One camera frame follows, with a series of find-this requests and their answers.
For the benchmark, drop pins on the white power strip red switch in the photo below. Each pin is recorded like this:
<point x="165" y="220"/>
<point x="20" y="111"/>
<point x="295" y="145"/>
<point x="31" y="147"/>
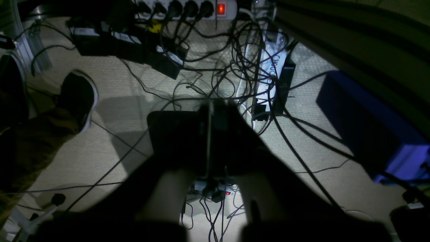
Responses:
<point x="190" y="9"/>

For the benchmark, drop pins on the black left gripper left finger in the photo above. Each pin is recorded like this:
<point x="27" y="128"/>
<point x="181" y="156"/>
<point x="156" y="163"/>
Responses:
<point x="146" y="207"/>

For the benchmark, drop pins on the black white sneaker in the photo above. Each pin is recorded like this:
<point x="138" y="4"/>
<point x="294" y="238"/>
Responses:
<point x="79" y="96"/>

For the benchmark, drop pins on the black power adapter brick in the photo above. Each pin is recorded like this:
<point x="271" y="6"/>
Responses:
<point x="99" y="39"/>

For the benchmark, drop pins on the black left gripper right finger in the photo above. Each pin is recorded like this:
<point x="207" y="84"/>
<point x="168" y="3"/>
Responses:
<point x="279" y="206"/>

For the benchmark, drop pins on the blue box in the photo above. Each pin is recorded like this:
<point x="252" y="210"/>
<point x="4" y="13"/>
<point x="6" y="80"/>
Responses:
<point x="379" y="138"/>

